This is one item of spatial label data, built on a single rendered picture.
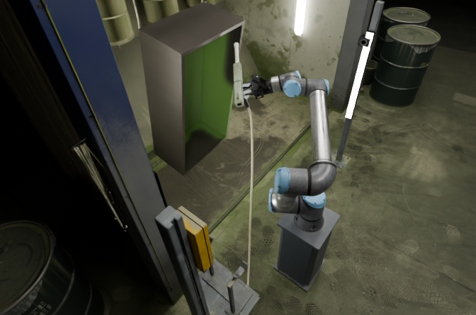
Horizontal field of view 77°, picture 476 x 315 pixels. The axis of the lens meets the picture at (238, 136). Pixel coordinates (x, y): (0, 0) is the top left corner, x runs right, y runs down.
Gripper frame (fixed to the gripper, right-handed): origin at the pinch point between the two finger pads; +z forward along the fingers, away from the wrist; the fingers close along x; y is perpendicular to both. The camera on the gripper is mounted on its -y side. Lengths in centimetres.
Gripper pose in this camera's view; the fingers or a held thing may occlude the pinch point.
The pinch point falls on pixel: (238, 90)
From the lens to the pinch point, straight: 180.9
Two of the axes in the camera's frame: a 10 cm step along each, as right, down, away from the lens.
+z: -9.5, 2.0, 2.3
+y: 3.0, 4.7, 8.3
